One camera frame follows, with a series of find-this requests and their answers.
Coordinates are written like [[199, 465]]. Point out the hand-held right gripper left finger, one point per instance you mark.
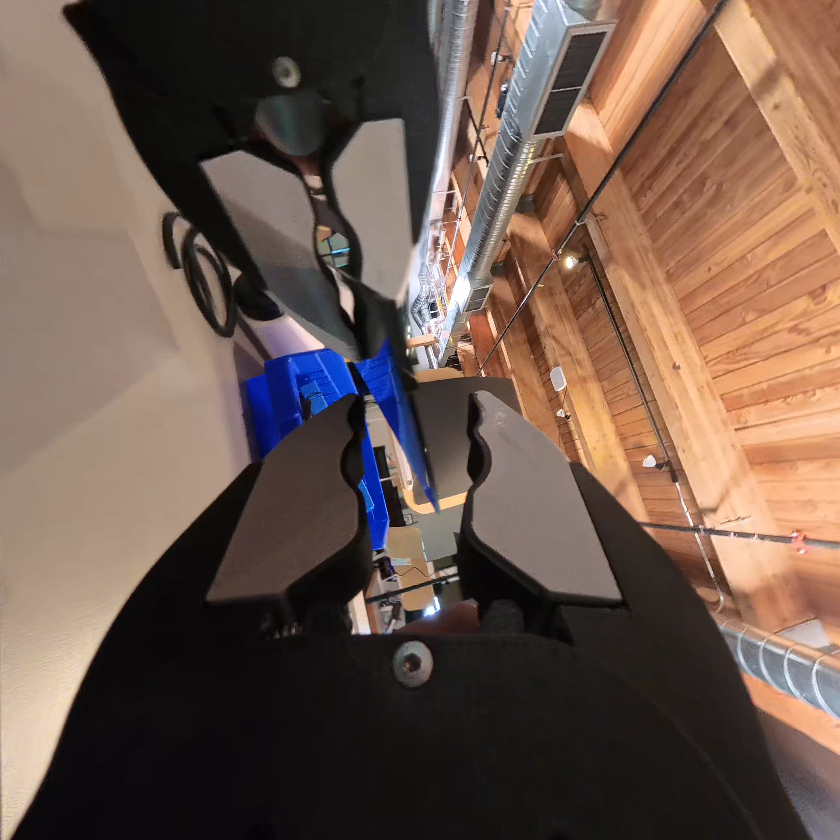
[[289, 525]]

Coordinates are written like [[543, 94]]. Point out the silver ventilation duct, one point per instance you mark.
[[453, 65], [787, 669]]

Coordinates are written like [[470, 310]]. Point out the black ceiling pipe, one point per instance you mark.
[[722, 531], [637, 131]]

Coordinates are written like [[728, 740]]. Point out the silver duct with vent boxes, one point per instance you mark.
[[518, 164]]

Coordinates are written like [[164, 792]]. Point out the white ceiling sensor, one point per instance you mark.
[[558, 380]]

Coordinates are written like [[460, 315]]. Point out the person's right hand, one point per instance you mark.
[[439, 620]]

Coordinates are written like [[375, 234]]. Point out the small black device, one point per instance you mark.
[[259, 298]]

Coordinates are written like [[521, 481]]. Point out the black panel with wooden rim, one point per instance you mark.
[[446, 426]]

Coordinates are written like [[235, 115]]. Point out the blue plastic divider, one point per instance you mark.
[[403, 420]]

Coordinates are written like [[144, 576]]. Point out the large blue storage bin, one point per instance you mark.
[[282, 387]]

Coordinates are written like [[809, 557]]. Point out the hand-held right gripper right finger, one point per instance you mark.
[[538, 525]]

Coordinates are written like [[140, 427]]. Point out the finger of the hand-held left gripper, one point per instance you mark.
[[380, 197], [262, 216]]

